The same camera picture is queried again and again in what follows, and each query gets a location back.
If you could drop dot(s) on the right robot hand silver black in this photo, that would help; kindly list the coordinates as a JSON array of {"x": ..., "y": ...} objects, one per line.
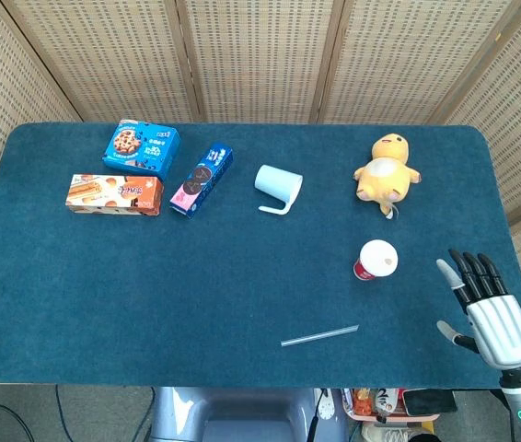
[{"x": 500, "y": 322}]

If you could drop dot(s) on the transparent plastic straw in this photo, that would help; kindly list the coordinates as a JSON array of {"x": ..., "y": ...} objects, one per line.
[{"x": 320, "y": 335}]

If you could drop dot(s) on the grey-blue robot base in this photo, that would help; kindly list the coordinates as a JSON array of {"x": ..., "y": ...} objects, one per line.
[{"x": 246, "y": 414}]

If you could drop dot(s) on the red paper cup white lid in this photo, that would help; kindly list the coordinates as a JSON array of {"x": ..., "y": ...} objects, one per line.
[{"x": 378, "y": 258}]

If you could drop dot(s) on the black smartphone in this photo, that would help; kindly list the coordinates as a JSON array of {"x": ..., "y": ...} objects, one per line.
[{"x": 428, "y": 401}]

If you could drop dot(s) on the pink basket with snacks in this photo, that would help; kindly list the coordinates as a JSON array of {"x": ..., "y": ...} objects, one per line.
[{"x": 371, "y": 405}]

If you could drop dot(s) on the white shoe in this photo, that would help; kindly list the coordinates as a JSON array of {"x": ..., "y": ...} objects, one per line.
[{"x": 394, "y": 433}]

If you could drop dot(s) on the yellow plush toy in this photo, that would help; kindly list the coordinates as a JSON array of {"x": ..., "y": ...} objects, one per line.
[{"x": 385, "y": 177}]

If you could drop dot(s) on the white plastic mug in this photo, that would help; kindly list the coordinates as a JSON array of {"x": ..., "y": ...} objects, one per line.
[{"x": 276, "y": 180}]

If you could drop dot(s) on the blue felt table cover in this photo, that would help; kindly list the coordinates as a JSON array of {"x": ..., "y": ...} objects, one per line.
[{"x": 196, "y": 285}]

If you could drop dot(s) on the blue Oreo cookie box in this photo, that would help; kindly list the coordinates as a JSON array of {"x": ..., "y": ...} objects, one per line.
[{"x": 203, "y": 179}]

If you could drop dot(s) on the blue chocolate chip cookie box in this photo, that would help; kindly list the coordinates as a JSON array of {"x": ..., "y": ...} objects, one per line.
[{"x": 143, "y": 147}]

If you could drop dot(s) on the orange wafer biscuit box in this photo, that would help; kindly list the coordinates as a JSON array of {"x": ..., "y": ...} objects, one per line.
[{"x": 113, "y": 193}]

